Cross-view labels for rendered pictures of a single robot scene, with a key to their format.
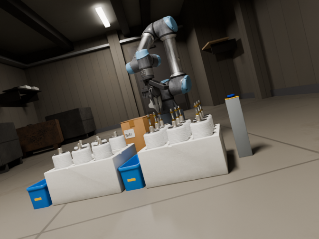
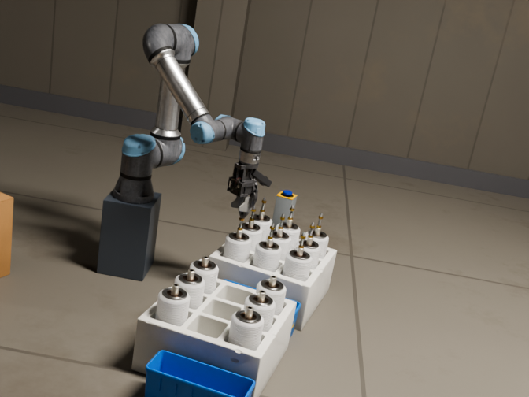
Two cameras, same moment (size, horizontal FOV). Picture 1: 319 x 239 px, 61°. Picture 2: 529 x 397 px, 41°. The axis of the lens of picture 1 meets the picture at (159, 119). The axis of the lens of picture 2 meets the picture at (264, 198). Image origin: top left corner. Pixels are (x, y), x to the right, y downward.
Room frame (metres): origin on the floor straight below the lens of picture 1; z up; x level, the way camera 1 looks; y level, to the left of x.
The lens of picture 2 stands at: (1.38, 2.38, 1.26)
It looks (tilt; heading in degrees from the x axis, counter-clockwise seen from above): 19 degrees down; 272
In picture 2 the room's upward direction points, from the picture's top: 10 degrees clockwise
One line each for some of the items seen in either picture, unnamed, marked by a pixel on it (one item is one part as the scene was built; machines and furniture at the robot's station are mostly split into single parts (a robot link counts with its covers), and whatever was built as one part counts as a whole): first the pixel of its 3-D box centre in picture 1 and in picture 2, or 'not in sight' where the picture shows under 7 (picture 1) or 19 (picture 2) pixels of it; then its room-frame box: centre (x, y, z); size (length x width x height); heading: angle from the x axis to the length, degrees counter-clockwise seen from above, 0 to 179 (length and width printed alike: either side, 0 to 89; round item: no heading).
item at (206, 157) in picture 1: (186, 152); (271, 273); (1.41, -0.09, 0.09); 0.39 x 0.39 x 0.18; 76
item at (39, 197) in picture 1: (53, 188); (197, 391); (1.55, 0.69, 0.06); 0.30 x 0.11 x 0.12; 168
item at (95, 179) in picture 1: (97, 171); (217, 334); (1.54, 0.42, 0.09); 0.39 x 0.39 x 0.18; 78
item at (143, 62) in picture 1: (144, 59); (252, 135); (1.56, 0.00, 0.64); 0.09 x 0.08 x 0.11; 150
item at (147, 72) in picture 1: (146, 73); (249, 157); (1.56, 0.00, 0.56); 0.08 x 0.08 x 0.05
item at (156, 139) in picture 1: (156, 149); (294, 277); (1.32, 0.05, 0.16); 0.10 x 0.10 x 0.18
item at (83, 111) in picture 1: (73, 125); not in sight; (7.07, 2.23, 0.39); 1.12 x 0.92 x 0.78; 1
